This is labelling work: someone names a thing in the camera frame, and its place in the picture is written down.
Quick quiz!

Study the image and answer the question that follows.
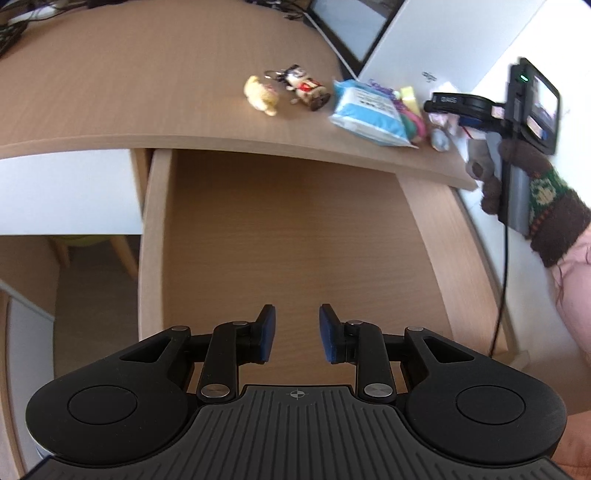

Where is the keychain doll figure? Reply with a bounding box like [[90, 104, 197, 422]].
[[264, 65, 332, 112]]

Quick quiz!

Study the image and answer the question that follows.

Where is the small yellow block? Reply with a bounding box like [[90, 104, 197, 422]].
[[399, 86, 422, 116]]

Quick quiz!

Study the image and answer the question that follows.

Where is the person's pink garment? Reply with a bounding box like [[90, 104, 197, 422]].
[[553, 410, 591, 480]]

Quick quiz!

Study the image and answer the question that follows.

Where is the blue tissue packet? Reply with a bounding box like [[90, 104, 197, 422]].
[[329, 78, 419, 149]]

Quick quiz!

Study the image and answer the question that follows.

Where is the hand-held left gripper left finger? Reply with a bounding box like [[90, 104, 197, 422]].
[[117, 304, 279, 406]]

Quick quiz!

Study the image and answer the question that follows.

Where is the white appliance box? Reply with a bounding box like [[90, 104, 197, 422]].
[[358, 0, 548, 104]]

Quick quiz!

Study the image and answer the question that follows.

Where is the person's right hand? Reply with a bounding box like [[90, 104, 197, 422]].
[[464, 137, 591, 269]]

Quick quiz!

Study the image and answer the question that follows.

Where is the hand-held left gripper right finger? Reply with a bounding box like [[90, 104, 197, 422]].
[[318, 303, 484, 407]]

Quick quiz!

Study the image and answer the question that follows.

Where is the yellow plush toy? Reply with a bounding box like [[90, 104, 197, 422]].
[[243, 75, 280, 116]]

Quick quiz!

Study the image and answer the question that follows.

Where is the wooden drawer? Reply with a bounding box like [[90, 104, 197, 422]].
[[137, 148, 532, 370]]

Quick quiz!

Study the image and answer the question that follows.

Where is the bundle of black cables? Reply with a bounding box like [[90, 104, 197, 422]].
[[0, 0, 90, 25]]

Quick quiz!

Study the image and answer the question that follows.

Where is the small pink white toy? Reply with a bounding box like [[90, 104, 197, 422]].
[[427, 111, 462, 137]]

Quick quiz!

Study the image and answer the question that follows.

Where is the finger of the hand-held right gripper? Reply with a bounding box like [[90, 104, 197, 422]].
[[424, 92, 504, 129]]

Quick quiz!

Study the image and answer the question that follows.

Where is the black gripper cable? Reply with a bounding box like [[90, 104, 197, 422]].
[[488, 217, 511, 358]]

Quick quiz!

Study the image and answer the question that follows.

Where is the pink ring toy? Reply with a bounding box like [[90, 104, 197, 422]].
[[406, 111, 428, 144]]

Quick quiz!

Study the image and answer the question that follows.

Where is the person's right forearm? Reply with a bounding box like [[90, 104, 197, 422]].
[[549, 228, 591, 365]]

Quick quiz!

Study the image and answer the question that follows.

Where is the black framed screen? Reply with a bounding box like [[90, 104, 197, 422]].
[[302, 0, 403, 80]]

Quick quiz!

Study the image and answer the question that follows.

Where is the wooden chair with green seat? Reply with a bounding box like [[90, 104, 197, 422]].
[[50, 234, 140, 279]]

